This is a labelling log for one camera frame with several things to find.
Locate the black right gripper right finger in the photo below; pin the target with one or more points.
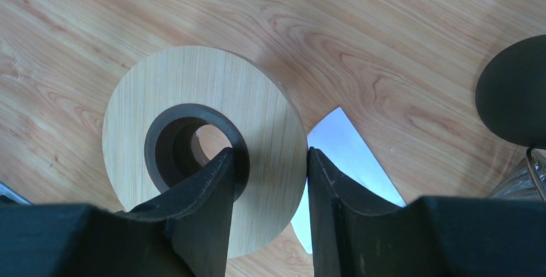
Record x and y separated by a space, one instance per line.
357 233

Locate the wooden ring dripper holder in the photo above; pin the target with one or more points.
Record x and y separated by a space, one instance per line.
246 97

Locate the white paper coffee filter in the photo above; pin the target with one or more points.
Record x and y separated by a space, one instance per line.
336 136

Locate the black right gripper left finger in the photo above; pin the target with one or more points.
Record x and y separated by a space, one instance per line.
182 232

